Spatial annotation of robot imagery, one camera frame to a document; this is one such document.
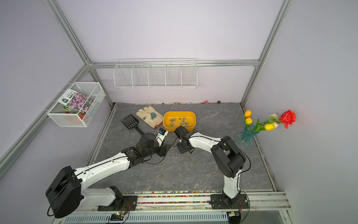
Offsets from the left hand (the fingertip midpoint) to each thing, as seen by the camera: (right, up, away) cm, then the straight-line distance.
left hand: (167, 143), depth 82 cm
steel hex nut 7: (+8, +11, +26) cm, 29 cm away
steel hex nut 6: (0, +10, +24) cm, 26 cm away
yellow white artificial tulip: (+54, +11, -13) cm, 56 cm away
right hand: (+9, -4, +12) cm, 16 cm away
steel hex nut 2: (+2, +14, +28) cm, 31 cm away
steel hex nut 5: (-1, +13, +26) cm, 30 cm away
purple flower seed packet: (-49, +25, -9) cm, 56 cm away
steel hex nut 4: (+11, +11, +24) cm, 29 cm away
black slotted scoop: (-32, +12, +26) cm, 43 cm away
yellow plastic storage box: (0, +13, +27) cm, 30 cm away
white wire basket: (-54, +16, -8) cm, 57 cm away
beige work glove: (-17, +16, +30) cm, 37 cm away
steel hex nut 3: (+6, +15, +30) cm, 34 cm away
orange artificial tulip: (+44, +18, -8) cm, 48 cm away
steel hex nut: (+10, +15, +30) cm, 34 cm away
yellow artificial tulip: (+43, +14, -11) cm, 47 cm away
